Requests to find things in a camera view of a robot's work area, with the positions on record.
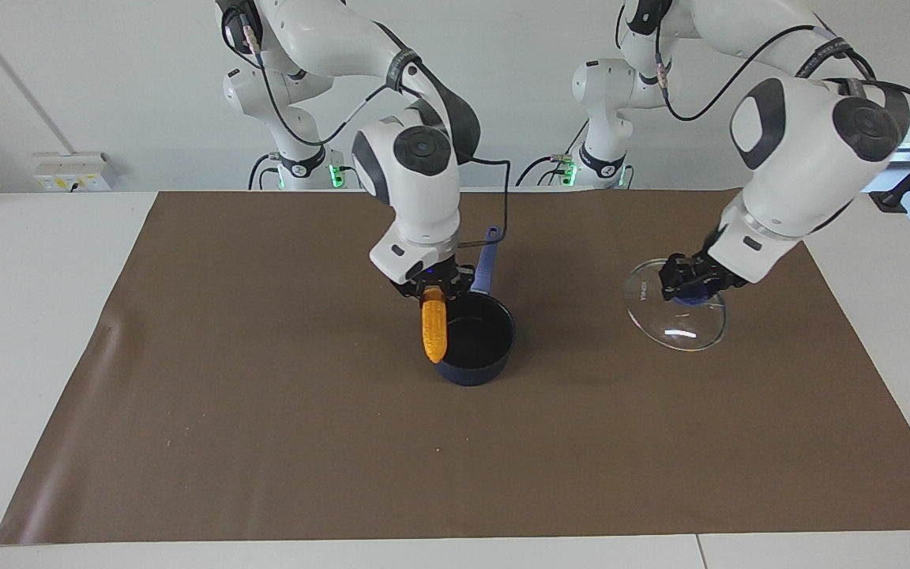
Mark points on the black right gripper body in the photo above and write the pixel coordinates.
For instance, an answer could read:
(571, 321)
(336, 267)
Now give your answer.
(433, 276)

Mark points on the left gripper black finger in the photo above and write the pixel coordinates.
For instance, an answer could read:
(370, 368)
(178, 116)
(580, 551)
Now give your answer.
(688, 288)
(684, 266)

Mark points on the brown paper table mat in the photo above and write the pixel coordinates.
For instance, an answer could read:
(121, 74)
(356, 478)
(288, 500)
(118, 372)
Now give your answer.
(265, 442)

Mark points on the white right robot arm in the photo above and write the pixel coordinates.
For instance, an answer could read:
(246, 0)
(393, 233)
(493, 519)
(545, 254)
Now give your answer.
(415, 190)

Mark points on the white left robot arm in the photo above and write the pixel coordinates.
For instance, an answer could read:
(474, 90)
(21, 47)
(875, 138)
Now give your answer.
(787, 182)

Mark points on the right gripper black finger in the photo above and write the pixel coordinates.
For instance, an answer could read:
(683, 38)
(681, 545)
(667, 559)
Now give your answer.
(409, 288)
(461, 280)

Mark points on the glass lid with blue knob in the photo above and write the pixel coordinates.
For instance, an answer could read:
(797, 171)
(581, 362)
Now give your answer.
(680, 328)

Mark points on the yellow toy corn cob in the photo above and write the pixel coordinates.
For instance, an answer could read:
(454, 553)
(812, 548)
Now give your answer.
(434, 332)

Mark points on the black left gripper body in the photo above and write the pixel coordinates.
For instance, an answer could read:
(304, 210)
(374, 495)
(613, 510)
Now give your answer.
(720, 265)

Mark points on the white wall socket box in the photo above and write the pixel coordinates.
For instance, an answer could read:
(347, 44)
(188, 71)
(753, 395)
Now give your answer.
(76, 172)

